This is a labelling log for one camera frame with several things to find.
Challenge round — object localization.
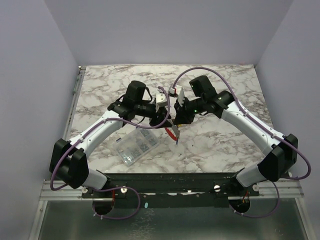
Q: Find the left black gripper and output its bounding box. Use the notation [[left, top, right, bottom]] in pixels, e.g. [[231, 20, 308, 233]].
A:
[[134, 101, 172, 129]]

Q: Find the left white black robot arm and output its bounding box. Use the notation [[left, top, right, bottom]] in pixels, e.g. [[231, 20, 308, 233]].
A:
[[49, 80, 170, 198]]

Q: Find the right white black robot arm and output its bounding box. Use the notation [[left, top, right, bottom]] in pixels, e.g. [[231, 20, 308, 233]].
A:
[[169, 75, 298, 196]]

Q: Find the clear plastic screw box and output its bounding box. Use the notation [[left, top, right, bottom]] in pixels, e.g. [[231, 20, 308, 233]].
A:
[[113, 128, 160, 166]]

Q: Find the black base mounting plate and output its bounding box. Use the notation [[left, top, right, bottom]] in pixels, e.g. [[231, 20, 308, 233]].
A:
[[82, 172, 259, 208]]

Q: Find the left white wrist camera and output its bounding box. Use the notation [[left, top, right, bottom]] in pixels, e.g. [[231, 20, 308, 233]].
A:
[[155, 92, 168, 108]]

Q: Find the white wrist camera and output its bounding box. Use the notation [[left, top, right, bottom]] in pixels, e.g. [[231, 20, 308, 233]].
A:
[[155, 92, 168, 108], [168, 85, 185, 106]]

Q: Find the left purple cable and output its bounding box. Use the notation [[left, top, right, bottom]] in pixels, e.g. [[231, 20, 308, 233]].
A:
[[49, 86, 172, 221]]

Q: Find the purple cable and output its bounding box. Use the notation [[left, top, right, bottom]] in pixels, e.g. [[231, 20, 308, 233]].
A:
[[49, 86, 172, 221], [173, 67, 312, 219]]

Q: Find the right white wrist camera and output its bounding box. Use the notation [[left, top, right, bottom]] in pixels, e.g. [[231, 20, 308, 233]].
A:
[[168, 85, 185, 106]]

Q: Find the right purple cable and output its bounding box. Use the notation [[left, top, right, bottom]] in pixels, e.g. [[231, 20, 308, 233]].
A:
[[173, 67, 312, 219]]

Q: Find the aluminium left side rail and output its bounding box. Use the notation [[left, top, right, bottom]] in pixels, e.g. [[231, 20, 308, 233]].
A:
[[64, 65, 87, 135]]

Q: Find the aluminium rail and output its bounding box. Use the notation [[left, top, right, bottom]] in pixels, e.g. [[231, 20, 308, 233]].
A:
[[64, 65, 87, 135], [39, 178, 304, 201]]

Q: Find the aluminium front rail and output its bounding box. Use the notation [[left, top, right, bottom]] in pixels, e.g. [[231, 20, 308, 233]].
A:
[[39, 178, 304, 201]]

